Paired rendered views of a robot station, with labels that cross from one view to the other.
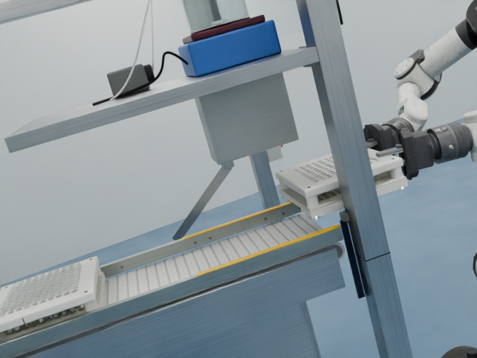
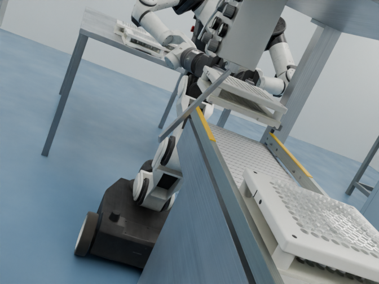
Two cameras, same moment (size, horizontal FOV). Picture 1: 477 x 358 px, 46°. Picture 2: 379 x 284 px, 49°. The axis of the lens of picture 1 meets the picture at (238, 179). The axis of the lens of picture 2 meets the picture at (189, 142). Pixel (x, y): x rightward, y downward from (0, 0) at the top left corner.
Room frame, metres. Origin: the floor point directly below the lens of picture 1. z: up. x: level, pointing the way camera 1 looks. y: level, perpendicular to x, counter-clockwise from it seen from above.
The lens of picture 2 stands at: (1.54, 1.14, 1.18)
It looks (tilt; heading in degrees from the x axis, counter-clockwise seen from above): 16 degrees down; 265
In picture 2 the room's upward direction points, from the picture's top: 24 degrees clockwise
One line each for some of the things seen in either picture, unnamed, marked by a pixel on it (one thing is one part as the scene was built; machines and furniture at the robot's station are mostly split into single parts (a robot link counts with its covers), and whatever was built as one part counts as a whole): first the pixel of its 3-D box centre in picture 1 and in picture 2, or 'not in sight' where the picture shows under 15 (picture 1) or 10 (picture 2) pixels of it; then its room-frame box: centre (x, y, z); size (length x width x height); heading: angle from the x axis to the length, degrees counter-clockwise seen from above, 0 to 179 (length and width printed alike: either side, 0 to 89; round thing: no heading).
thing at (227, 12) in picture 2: not in sight; (229, 9); (1.49, 0.01, 1.22); 0.03 x 0.02 x 0.04; 99
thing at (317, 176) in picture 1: (334, 169); (242, 88); (1.33, -0.24, 1.02); 0.25 x 0.24 x 0.02; 9
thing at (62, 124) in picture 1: (161, 96); (336, 8); (1.27, 0.11, 1.31); 0.62 x 0.38 x 0.04; 99
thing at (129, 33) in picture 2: not in sight; (144, 39); (1.83, -1.56, 0.91); 0.25 x 0.24 x 0.02; 16
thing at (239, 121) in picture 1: (244, 113); (243, 23); (1.43, -0.06, 1.20); 0.22 x 0.11 x 0.20; 99
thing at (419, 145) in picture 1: (426, 148); (246, 83); (1.30, -0.46, 1.02); 0.12 x 0.10 x 0.13; 91
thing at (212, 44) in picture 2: not in sight; (213, 44); (1.49, 0.00, 1.12); 0.03 x 0.02 x 0.04; 99
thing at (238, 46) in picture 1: (225, 46); not in sight; (1.35, -0.06, 1.38); 0.21 x 0.20 x 0.09; 9
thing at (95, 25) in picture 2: not in sight; (152, 44); (1.82, -2.20, 0.83); 1.50 x 1.10 x 0.04; 105
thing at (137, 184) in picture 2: not in sight; (153, 190); (1.43, -0.87, 0.28); 0.21 x 0.20 x 0.13; 99
